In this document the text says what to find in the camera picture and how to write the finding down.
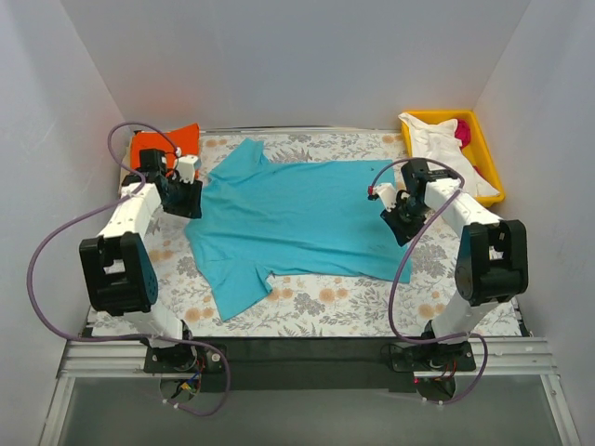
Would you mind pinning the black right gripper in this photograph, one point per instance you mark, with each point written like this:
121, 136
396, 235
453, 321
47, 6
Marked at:
400, 223

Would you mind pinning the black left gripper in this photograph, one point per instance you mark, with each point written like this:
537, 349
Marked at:
187, 200

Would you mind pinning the turquoise t shirt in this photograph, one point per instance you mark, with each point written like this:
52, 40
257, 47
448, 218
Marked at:
261, 218

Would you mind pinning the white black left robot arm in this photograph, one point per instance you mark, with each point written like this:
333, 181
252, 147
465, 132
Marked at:
120, 278

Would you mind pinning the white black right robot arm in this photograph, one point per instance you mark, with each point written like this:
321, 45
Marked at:
491, 263

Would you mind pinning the orange folded t shirt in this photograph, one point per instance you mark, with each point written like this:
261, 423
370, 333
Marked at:
185, 141

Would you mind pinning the beige folded t shirt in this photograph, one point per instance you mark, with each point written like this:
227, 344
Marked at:
125, 163

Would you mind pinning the white t shirt in bin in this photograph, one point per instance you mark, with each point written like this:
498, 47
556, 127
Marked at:
437, 141

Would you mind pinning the yellow plastic bin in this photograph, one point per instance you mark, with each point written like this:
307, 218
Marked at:
477, 151

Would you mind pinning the magenta t shirt in bin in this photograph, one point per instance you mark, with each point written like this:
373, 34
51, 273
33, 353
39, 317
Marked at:
464, 166

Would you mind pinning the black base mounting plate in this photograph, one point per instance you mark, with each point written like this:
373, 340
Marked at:
299, 363

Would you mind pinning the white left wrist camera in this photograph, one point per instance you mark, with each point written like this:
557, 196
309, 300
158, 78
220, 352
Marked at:
186, 168

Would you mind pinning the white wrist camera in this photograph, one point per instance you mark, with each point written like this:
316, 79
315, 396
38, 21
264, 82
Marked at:
385, 192
186, 168

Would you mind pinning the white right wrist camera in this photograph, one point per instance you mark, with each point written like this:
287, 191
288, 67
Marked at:
385, 192

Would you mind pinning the aluminium frame rail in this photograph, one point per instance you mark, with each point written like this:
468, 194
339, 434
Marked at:
506, 356

